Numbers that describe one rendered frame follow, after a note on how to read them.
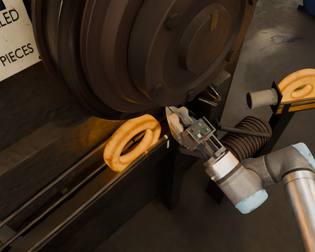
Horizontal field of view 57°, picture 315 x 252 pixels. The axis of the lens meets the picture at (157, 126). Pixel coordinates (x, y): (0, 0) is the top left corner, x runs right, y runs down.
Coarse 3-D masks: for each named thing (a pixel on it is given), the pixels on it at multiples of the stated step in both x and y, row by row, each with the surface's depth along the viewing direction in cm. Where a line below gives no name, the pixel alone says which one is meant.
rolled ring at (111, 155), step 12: (132, 120) 75; (144, 120) 76; (156, 120) 80; (120, 132) 73; (132, 132) 74; (156, 132) 84; (108, 144) 74; (120, 144) 74; (144, 144) 87; (108, 156) 75; (120, 156) 84; (132, 156) 86; (120, 168) 82
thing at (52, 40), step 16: (48, 0) 40; (64, 0) 37; (80, 0) 39; (48, 16) 41; (64, 16) 38; (80, 16) 40; (48, 32) 43; (64, 32) 40; (48, 48) 46; (64, 48) 42; (64, 64) 43; (80, 64) 46; (64, 80) 45; (80, 80) 48; (80, 96) 50; (96, 96) 53; (96, 112) 56; (112, 112) 60; (128, 112) 64; (144, 112) 69
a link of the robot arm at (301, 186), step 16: (304, 144) 83; (272, 160) 85; (288, 160) 82; (304, 160) 80; (272, 176) 85; (288, 176) 79; (304, 176) 77; (288, 192) 78; (304, 192) 74; (304, 208) 72; (304, 224) 70; (304, 240) 68
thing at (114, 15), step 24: (96, 0) 38; (120, 0) 39; (96, 24) 41; (120, 24) 41; (96, 48) 43; (120, 48) 44; (96, 72) 46; (120, 72) 47; (120, 96) 54; (144, 96) 57
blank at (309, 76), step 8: (296, 72) 95; (304, 72) 94; (312, 72) 93; (288, 80) 95; (296, 80) 94; (304, 80) 94; (312, 80) 95; (280, 88) 98; (288, 88) 97; (304, 88) 102; (312, 88) 98; (288, 96) 100; (296, 96) 102; (304, 96) 101
